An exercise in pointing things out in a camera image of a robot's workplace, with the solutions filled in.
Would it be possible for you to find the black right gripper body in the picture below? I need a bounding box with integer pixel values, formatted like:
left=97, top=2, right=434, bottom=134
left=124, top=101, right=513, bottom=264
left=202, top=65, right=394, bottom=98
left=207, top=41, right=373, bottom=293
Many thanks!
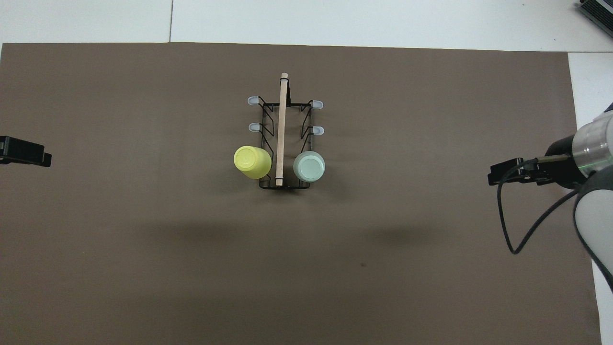
left=547, top=135, right=583, bottom=189

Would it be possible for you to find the pale green cup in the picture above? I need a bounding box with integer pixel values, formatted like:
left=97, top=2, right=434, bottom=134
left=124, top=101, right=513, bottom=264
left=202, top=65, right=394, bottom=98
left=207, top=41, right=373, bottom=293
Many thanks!
left=292, top=150, right=327, bottom=184

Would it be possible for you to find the yellow cup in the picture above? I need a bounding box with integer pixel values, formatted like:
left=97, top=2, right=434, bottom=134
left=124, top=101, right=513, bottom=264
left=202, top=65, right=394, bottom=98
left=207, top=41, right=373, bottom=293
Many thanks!
left=233, top=145, right=272, bottom=180

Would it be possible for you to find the brown table mat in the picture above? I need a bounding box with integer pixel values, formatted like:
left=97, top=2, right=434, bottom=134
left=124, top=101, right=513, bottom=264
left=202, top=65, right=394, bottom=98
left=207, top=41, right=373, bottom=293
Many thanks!
left=0, top=42, right=603, bottom=345

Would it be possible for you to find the grey ribbed device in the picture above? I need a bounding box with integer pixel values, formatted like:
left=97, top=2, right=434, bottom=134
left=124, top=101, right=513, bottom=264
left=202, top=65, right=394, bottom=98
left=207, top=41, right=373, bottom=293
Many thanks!
left=577, top=0, right=613, bottom=25

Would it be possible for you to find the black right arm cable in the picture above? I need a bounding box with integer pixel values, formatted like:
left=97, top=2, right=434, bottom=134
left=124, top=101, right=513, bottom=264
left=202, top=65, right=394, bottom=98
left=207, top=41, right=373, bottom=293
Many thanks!
left=496, top=153, right=583, bottom=255

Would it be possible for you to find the black wire cup rack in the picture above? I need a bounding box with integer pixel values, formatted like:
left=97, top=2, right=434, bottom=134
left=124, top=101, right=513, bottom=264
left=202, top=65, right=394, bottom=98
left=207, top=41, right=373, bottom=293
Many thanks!
left=246, top=72, right=325, bottom=190

